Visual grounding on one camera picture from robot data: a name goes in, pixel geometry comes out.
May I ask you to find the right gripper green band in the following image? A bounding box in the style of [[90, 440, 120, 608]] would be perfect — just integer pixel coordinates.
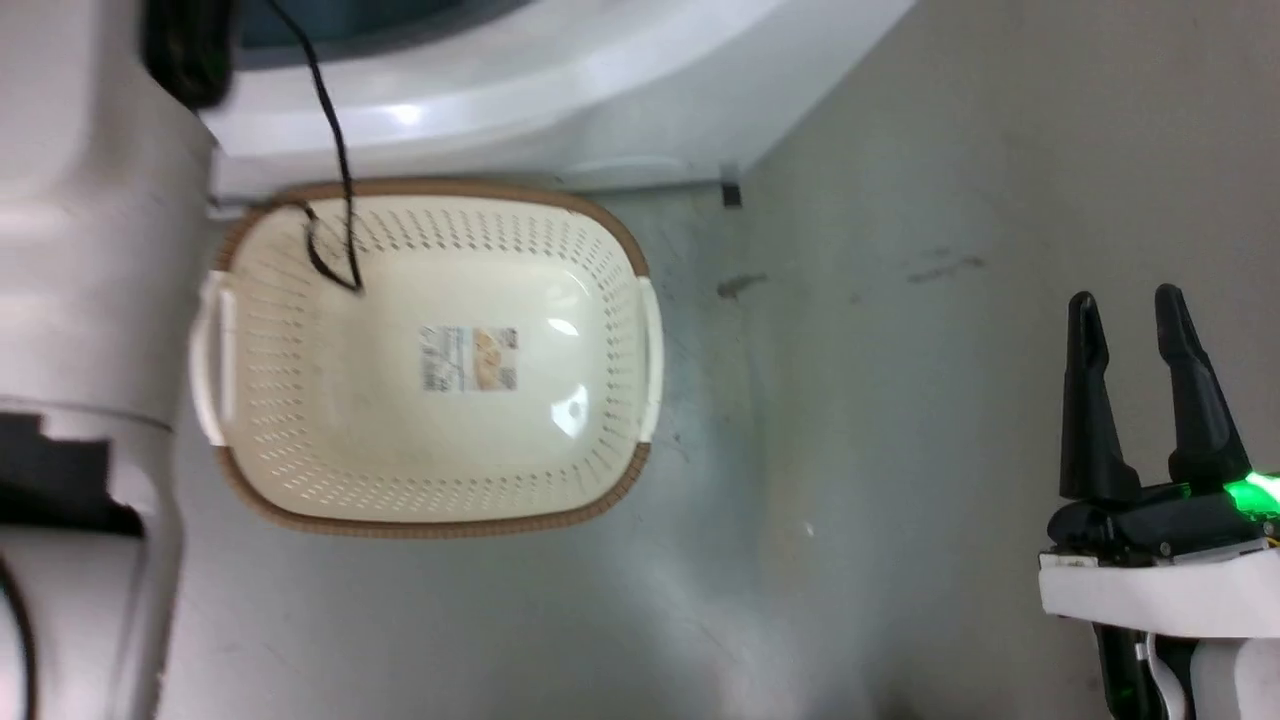
[[1038, 283, 1280, 639]]

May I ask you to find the white washing machine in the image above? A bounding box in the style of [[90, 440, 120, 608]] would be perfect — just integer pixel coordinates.
[[200, 0, 916, 206]]

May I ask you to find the cream plastic laundry basket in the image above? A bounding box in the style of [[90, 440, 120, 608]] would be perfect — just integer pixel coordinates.
[[189, 178, 664, 541]]

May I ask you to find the paper label sticker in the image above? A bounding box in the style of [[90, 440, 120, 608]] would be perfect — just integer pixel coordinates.
[[419, 325, 520, 393]]

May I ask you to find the thin black cable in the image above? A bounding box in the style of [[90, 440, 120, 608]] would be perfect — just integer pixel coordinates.
[[268, 0, 365, 295]]

